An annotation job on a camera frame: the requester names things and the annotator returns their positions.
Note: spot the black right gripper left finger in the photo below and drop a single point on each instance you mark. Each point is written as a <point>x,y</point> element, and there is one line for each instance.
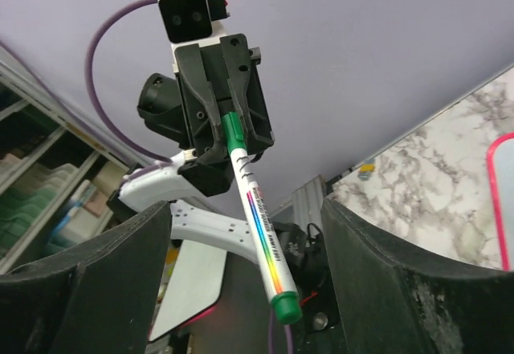
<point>95,297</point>

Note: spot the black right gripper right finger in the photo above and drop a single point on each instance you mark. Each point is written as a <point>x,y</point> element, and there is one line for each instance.
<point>396,297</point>

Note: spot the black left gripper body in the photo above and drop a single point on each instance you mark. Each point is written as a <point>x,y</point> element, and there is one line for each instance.
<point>223,98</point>

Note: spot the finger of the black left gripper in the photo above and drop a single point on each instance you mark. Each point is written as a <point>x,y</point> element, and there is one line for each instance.
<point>239,58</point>
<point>202,115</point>

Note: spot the green white whiteboard marker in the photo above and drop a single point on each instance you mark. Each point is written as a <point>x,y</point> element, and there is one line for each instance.
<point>277,278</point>

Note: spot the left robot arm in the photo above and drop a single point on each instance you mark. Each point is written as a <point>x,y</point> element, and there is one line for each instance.
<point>182,176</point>

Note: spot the pink framed whiteboard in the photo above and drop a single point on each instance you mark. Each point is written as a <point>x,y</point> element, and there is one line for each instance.
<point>499,162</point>

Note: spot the yellow grey small object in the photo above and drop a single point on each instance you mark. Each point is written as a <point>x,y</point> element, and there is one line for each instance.
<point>366,170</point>

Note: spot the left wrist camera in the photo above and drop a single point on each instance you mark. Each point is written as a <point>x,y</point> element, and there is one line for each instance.
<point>191,20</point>

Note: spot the aluminium frame rail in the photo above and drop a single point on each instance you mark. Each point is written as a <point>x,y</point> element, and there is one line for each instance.
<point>307,201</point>

